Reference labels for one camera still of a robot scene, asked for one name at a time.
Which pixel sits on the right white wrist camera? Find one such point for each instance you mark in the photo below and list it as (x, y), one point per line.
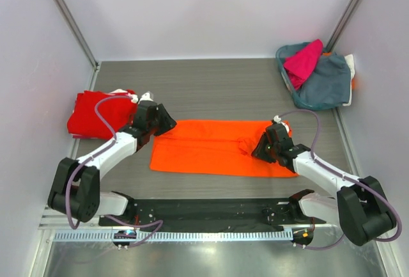
(278, 120)

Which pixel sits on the folded red t-shirt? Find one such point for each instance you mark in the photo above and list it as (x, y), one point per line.
(98, 115)

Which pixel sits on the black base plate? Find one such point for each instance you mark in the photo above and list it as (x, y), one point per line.
(218, 215)

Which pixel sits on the white t-shirt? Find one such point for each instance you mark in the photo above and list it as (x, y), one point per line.
(351, 64)

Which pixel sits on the teal laundry basket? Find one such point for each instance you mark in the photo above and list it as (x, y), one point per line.
(281, 54)

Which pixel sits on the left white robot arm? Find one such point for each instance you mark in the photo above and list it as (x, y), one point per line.
(75, 190)

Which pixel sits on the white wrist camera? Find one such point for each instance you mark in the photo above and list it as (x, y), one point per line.
(278, 120)
(137, 99)

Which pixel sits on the aluminium corner post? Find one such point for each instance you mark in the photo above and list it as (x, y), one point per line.
(346, 16)
(72, 25)

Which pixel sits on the right aluminium corner post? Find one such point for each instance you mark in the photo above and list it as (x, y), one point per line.
(346, 16)

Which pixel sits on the orange t-shirt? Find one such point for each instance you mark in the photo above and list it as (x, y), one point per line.
(214, 147)

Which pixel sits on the slotted cable duct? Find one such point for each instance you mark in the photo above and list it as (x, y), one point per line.
(127, 236)

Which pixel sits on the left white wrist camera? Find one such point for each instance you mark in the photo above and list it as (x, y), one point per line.
(137, 99)

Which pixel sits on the magenta t-shirt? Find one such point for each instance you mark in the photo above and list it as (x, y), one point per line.
(301, 65)

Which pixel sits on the left aluminium corner post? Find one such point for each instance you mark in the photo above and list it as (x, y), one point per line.
(72, 25)

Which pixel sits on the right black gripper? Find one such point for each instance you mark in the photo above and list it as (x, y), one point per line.
(268, 146)

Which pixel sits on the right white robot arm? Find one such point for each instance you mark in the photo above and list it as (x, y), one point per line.
(357, 205)

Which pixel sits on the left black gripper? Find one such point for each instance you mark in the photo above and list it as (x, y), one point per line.
(167, 123)

